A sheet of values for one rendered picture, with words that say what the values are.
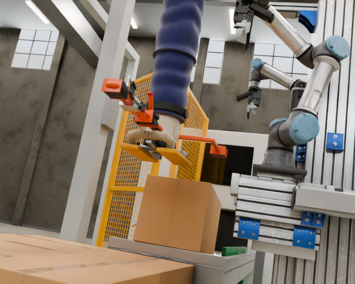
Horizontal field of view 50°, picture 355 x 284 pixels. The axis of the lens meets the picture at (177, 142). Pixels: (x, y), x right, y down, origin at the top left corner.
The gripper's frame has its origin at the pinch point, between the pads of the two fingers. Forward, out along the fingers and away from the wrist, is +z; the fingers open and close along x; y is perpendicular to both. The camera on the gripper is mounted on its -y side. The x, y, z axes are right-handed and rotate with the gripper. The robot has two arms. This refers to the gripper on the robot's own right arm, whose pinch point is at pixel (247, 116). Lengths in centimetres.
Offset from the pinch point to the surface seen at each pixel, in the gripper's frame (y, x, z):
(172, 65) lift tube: -38, -73, 0
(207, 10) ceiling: -175, 701, -524
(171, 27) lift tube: -41, -75, -20
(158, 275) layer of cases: -22, -98, 99
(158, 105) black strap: -41, -74, 23
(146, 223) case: -49, -28, 80
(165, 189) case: -41, -25, 58
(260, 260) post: 20, 23, 92
